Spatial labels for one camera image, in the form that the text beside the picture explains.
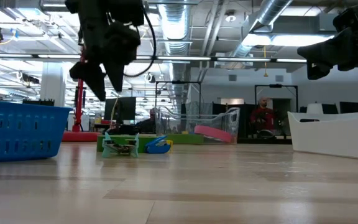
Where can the silver corrugated ventilation duct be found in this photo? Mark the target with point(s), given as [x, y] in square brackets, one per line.
[174, 21]

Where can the person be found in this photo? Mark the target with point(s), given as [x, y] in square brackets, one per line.
[263, 113]

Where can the black computer monitor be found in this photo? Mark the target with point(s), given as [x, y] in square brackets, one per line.
[123, 109]

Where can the clear plastic bin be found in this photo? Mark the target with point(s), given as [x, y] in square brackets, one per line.
[166, 121]

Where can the white plastic bin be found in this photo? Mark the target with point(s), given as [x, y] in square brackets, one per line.
[337, 130]

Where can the dark desk monitor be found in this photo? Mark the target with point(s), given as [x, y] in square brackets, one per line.
[330, 109]
[350, 107]

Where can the red desk lamp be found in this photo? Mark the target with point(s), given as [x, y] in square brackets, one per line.
[79, 109]

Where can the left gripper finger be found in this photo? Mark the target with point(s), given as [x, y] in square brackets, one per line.
[117, 73]
[89, 76]

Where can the white building column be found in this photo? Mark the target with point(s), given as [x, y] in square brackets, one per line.
[52, 90]

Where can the silver slanted ventilation duct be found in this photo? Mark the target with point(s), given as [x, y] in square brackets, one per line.
[272, 11]

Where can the blue plastic basket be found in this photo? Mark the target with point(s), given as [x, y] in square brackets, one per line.
[17, 130]

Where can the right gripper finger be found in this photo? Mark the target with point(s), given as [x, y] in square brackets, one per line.
[334, 48]
[319, 68]

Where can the white rounded seat back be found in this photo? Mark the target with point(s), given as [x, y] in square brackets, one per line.
[315, 109]

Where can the black metal gantry frame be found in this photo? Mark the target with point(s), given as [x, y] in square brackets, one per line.
[178, 82]
[276, 85]

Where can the black ridged box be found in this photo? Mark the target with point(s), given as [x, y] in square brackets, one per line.
[38, 102]

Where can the large green tape roll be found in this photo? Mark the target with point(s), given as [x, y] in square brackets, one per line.
[143, 144]

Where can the blue mini stapler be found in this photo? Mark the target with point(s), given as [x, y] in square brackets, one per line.
[157, 148]

